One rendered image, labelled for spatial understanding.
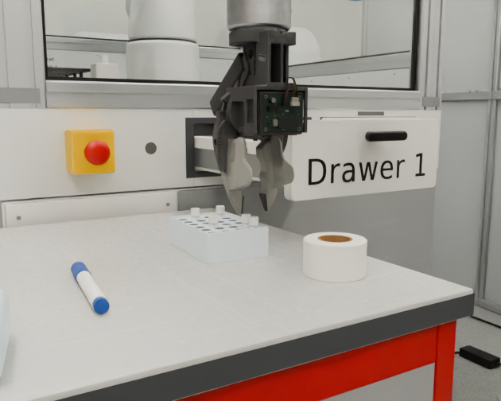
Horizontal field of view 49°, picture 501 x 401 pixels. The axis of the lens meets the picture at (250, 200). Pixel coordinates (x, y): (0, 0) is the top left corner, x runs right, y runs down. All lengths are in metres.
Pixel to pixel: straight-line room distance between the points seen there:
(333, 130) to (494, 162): 2.09
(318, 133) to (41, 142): 0.45
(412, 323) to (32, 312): 0.35
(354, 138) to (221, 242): 0.27
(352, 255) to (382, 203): 0.76
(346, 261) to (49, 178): 0.55
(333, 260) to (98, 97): 0.55
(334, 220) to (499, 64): 1.74
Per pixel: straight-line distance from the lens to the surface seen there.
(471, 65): 2.96
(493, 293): 2.94
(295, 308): 0.52
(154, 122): 1.02
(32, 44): 0.98
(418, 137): 0.91
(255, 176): 0.86
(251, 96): 0.61
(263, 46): 0.63
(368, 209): 1.32
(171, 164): 1.04
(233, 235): 0.67
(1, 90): 0.96
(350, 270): 0.60
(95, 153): 0.91
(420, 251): 1.48
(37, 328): 0.51
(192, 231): 0.69
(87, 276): 0.59
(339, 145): 0.80
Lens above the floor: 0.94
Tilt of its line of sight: 9 degrees down
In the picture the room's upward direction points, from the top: straight up
